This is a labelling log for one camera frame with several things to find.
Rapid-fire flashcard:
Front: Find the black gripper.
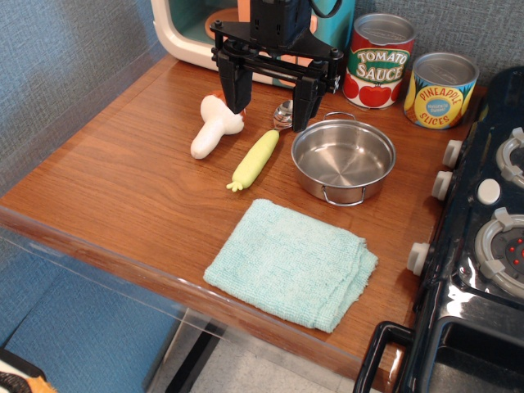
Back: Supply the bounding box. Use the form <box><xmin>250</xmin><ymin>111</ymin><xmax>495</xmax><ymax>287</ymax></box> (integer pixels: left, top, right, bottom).
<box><xmin>210</xmin><ymin>1</ymin><xmax>343</xmax><ymax>132</ymax></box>

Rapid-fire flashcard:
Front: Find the light blue folded cloth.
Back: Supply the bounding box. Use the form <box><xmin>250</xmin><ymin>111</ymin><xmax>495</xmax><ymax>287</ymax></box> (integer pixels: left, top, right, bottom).
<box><xmin>204</xmin><ymin>199</ymin><xmax>378</xmax><ymax>333</ymax></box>

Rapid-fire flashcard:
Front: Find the orange black object corner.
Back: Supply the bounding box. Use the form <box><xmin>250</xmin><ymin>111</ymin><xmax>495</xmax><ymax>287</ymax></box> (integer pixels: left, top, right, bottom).
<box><xmin>1</xmin><ymin>348</ymin><xmax>56</xmax><ymax>393</ymax></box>

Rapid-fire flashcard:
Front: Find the white plush mushroom toy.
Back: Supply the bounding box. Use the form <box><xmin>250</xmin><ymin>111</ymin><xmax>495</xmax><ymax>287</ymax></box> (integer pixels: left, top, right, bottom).
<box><xmin>190</xmin><ymin>91</ymin><xmax>246</xmax><ymax>160</ymax></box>

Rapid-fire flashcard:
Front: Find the small steel pot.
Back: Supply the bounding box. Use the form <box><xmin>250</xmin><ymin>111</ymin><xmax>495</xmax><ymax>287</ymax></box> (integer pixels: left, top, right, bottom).
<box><xmin>291</xmin><ymin>111</ymin><xmax>396</xmax><ymax>207</ymax></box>

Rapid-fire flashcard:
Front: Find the white teal toy microwave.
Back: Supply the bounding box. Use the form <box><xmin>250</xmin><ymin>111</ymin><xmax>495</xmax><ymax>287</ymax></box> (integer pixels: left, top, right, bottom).
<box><xmin>151</xmin><ymin>0</ymin><xmax>355</xmax><ymax>84</ymax></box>

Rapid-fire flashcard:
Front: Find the tomato sauce can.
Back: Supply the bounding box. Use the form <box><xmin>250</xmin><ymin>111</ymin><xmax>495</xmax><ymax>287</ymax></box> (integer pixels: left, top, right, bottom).
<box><xmin>343</xmin><ymin>13</ymin><xmax>416</xmax><ymax>109</ymax></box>

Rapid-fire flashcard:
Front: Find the pineapple slices can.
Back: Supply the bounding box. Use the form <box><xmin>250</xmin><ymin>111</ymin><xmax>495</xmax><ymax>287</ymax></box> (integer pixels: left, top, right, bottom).
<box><xmin>404</xmin><ymin>52</ymin><xmax>479</xmax><ymax>130</ymax></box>

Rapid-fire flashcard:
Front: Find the clear acrylic barrier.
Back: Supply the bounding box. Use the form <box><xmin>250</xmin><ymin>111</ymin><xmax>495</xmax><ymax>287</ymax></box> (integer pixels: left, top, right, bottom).
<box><xmin>1</xmin><ymin>46</ymin><xmax>365</xmax><ymax>377</ymax></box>

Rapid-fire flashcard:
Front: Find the black toy stove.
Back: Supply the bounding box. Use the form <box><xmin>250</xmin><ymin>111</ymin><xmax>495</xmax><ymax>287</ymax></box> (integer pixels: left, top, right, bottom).
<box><xmin>354</xmin><ymin>66</ymin><xmax>523</xmax><ymax>392</ymax></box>

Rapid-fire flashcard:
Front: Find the spoon with yellow handle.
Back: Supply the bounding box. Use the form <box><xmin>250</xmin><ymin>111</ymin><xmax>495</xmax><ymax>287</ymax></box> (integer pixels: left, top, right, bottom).
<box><xmin>226</xmin><ymin>100</ymin><xmax>293</xmax><ymax>192</ymax></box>

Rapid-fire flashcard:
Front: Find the black cable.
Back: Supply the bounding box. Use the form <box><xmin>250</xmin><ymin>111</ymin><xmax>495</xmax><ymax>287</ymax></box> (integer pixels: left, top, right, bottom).
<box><xmin>307</xmin><ymin>0</ymin><xmax>343</xmax><ymax>19</ymax></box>

